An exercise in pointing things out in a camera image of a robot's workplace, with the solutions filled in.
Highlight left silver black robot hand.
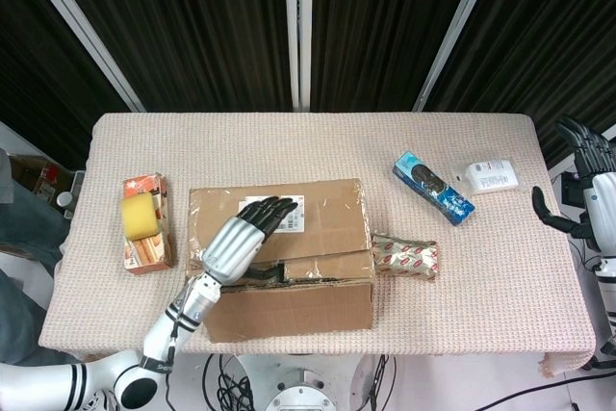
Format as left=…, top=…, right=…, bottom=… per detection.
left=200, top=195, right=297, bottom=286

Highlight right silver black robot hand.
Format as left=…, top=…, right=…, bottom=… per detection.
left=531, top=116, right=616, bottom=257

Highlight white silver robot base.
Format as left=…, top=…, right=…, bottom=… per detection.
left=235, top=353, right=386, bottom=411

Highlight orange snack box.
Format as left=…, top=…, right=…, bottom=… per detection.
left=120, top=172, right=175, bottom=275

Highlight black electronic device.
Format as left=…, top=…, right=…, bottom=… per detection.
left=560, top=170, right=592, bottom=209

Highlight yellow sponge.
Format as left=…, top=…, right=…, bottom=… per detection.
left=120, top=193, right=161, bottom=241

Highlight pink white woven tablecloth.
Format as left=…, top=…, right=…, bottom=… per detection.
left=37, top=112, right=597, bottom=379

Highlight white plastic packet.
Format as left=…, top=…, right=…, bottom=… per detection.
left=451, top=158, right=525, bottom=197

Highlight white stand with silver knob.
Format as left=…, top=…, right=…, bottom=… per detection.
left=56, top=168, right=88, bottom=220

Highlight blue chocolate cookie box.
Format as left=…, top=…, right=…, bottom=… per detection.
left=392, top=149, right=476, bottom=227

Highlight gold foil packet red labels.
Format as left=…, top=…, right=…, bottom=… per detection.
left=372, top=232, right=442, bottom=282

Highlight black pleated curtain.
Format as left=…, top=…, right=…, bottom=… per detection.
left=40, top=0, right=295, bottom=113
left=0, top=0, right=134, bottom=169
left=310, top=0, right=485, bottom=113
left=425, top=0, right=616, bottom=167

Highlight white black sneaker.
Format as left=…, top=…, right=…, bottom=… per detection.
left=85, top=389, right=119, bottom=411

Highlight cardboard box with red print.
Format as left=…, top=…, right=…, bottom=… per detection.
left=8, top=154, right=73, bottom=214

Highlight black cable bundle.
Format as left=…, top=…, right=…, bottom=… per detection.
left=368, top=354, right=392, bottom=411
left=201, top=353, right=254, bottom=411

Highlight thin black cable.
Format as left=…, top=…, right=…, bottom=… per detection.
left=474, top=374, right=598, bottom=411

